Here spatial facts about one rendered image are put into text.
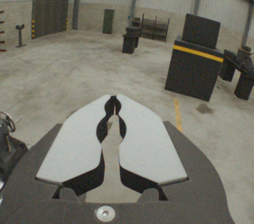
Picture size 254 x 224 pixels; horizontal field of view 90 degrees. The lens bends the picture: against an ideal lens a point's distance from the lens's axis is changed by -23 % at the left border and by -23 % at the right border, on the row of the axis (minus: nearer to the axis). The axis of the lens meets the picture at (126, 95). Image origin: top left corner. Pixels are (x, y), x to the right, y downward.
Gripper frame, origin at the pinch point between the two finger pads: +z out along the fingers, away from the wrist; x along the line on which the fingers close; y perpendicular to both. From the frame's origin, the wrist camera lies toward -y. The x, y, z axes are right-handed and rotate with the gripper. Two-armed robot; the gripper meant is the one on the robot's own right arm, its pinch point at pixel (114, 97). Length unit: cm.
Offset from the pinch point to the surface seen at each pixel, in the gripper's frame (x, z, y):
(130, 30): 37, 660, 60
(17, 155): -61, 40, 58
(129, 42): 35, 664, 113
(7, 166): -63, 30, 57
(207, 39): 208, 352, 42
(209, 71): 200, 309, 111
